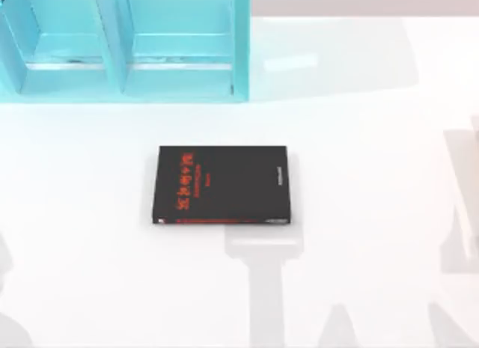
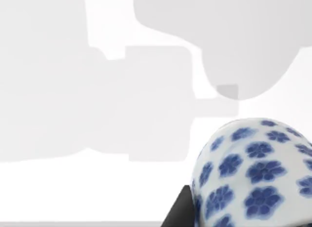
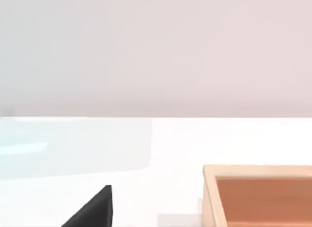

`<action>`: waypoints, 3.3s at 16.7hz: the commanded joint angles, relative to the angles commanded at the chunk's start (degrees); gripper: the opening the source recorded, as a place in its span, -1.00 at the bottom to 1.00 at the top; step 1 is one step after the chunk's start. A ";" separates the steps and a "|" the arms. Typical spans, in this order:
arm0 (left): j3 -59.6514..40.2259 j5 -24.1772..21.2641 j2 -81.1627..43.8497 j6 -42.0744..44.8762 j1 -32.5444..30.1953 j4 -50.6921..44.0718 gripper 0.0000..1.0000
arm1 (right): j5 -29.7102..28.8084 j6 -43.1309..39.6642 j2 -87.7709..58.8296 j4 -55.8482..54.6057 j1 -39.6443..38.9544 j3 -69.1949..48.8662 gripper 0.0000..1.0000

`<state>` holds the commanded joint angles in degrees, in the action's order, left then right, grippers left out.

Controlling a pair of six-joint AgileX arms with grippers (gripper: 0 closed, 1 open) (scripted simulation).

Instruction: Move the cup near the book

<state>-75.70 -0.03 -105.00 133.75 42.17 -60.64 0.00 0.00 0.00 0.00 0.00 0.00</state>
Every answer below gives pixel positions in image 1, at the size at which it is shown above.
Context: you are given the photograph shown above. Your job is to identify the black book with red lettering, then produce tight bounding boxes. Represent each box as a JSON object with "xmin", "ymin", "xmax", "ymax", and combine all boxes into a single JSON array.
[{"xmin": 151, "ymin": 144, "xmax": 292, "ymax": 226}]

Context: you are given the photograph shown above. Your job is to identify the light blue upright rack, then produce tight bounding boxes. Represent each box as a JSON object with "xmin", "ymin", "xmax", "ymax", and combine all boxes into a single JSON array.
[{"xmin": 0, "ymin": 0, "xmax": 255, "ymax": 104}]

